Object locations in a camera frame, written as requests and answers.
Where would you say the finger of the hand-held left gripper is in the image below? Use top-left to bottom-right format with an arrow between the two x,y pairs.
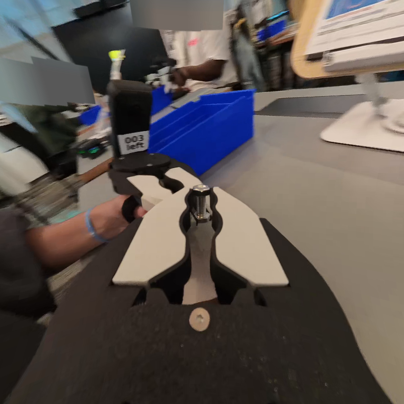
164,166 -> 202,190
126,176 -> 172,210

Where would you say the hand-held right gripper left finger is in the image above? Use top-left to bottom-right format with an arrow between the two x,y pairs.
113,187 -> 201,298

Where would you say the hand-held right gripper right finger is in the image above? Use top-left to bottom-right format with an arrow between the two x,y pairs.
203,187 -> 290,298

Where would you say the silver bolt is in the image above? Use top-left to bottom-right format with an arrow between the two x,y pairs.
190,185 -> 213,223

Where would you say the person's left forearm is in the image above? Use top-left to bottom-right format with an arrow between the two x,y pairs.
25,209 -> 101,272

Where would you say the grey desk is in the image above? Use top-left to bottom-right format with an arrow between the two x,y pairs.
76,82 -> 404,404

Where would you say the person's left hand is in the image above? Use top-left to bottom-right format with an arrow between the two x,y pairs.
94,195 -> 147,240

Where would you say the black digital timer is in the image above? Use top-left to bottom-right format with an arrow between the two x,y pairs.
79,140 -> 112,159

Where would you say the blue wristband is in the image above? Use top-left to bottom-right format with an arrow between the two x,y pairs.
84,209 -> 109,245

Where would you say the black monitor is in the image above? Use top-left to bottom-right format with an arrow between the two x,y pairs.
54,7 -> 168,95

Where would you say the denim jacket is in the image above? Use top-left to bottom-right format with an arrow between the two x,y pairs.
231,0 -> 266,89

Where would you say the white document stand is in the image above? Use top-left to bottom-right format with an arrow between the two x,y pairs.
319,75 -> 404,153

